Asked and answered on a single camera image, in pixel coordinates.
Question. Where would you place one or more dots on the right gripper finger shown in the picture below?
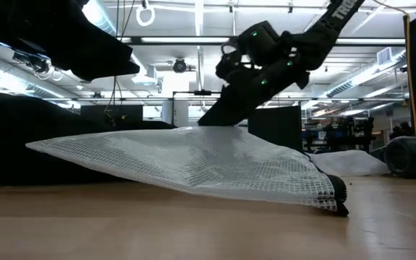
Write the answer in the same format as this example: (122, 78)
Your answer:
(229, 108)

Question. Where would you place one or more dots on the large clear mesh pouch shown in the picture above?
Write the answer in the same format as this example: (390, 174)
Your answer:
(193, 162)

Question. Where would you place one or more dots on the black backpack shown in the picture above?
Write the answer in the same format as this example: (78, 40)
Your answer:
(13, 137)

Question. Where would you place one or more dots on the small clear narrow pouch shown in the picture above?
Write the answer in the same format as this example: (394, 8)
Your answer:
(349, 162)

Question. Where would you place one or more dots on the black cylindrical roll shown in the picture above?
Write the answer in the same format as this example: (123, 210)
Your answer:
(414, 157)

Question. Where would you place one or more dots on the black room divider panel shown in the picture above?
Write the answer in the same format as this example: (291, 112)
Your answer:
(276, 126)

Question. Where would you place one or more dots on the round black ceiling device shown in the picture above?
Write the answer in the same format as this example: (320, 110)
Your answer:
(180, 65)

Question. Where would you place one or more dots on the black monitor screen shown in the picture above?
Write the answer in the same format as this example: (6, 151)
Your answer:
(96, 112)

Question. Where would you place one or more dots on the distant black robot station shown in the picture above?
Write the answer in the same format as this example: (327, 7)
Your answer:
(338, 133)

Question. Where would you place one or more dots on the distant robot arms with red part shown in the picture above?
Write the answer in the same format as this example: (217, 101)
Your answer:
(401, 130)

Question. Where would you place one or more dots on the distant black gantry frame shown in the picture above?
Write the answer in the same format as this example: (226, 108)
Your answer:
(202, 92)

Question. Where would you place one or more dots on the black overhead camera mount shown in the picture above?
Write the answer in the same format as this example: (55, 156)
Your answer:
(34, 63)

